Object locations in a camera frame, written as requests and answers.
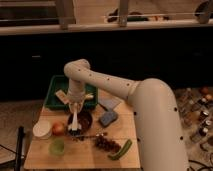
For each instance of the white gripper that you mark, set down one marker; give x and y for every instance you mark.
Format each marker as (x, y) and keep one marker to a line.
(76, 102)

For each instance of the bunch of red grapes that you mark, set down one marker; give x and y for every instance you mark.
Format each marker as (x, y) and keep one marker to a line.
(107, 144)

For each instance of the white black dish brush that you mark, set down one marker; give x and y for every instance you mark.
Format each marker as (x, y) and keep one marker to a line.
(74, 125)

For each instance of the green plastic tray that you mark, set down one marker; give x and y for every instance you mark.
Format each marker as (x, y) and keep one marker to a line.
(61, 82)

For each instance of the wooden folding table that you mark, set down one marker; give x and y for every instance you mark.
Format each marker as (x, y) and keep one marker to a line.
(83, 154)

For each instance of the blue sponge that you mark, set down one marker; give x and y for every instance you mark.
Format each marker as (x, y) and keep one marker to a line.
(107, 118)

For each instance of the green okra pod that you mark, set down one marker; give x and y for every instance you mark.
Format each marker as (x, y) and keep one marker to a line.
(122, 151)

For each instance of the orange fruit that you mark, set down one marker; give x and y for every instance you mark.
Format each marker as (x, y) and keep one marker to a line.
(58, 129)

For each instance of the grey blue cloth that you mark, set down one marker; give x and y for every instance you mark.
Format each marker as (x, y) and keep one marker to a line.
(109, 103)

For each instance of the purple bowl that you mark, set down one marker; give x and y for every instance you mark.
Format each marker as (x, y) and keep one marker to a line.
(84, 122)

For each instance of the metal spoon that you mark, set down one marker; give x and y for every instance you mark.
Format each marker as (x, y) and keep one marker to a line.
(82, 137)

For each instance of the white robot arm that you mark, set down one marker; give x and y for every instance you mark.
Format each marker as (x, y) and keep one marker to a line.
(158, 126)

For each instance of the green cup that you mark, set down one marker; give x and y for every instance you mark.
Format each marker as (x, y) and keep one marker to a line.
(56, 147)

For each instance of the white bowl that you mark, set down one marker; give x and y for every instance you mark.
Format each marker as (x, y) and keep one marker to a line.
(42, 129)

